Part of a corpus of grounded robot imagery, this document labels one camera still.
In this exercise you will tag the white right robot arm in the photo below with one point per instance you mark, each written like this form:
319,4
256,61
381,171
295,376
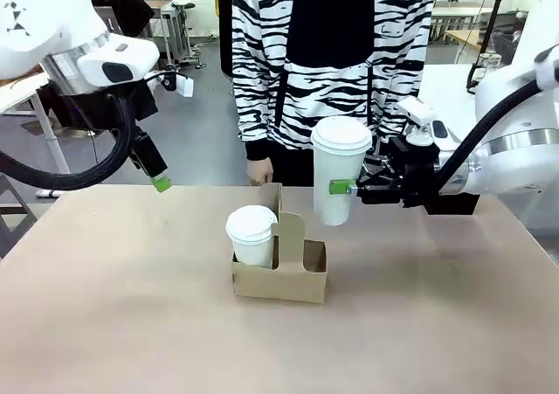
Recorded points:
515,149

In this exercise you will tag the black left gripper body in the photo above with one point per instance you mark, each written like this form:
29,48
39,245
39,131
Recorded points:
136,127

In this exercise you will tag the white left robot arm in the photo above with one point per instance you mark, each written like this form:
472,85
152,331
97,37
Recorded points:
39,18

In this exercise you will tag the person in zebra striped jacket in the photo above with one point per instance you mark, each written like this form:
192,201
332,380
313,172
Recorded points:
332,40

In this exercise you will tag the black wrist mount box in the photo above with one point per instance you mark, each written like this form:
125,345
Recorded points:
146,103
450,204

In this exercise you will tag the gray metal stand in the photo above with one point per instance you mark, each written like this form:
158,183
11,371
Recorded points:
179,31

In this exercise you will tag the person's right hand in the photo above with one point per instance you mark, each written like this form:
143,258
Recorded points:
260,171

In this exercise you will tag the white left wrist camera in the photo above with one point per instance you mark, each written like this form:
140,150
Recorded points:
184,87

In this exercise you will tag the person's right forearm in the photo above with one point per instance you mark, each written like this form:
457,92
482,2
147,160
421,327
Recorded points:
255,119

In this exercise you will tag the small white side table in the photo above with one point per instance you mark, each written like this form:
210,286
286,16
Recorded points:
22,92

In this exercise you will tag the gray plastic crate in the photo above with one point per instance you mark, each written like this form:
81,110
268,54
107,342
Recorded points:
506,44

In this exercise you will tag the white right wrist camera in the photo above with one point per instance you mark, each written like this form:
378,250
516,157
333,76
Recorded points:
417,114

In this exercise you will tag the black cloth cover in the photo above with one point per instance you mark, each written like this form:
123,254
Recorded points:
131,5

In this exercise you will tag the white background workbench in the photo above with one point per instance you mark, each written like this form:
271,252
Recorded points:
458,11

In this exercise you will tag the large white side table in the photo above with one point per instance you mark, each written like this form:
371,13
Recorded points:
441,79

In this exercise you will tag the brown cardboard cup carrier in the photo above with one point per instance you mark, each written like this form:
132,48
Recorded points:
279,280

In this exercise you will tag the white plastic cup lid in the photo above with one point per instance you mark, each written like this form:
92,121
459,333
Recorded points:
340,134
249,223

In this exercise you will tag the black left wrist mount box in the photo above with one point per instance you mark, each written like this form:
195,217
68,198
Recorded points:
146,103

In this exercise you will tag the black tripod pole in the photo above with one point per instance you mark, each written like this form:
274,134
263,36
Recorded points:
493,9

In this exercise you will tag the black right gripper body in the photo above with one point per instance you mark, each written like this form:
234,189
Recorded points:
410,171

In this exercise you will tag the person's left forearm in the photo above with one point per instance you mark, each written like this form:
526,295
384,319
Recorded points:
397,105

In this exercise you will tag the black right wrist mount box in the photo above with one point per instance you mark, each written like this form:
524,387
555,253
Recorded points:
450,204

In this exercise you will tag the gray metal frame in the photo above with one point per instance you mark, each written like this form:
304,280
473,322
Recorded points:
17,210

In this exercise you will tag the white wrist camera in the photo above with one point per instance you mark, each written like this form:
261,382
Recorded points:
184,87
417,114

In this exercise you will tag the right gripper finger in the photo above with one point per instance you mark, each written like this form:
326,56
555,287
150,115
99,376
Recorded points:
375,167
367,194

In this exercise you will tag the white paper cup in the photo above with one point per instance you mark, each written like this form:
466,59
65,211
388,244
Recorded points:
336,180
253,252

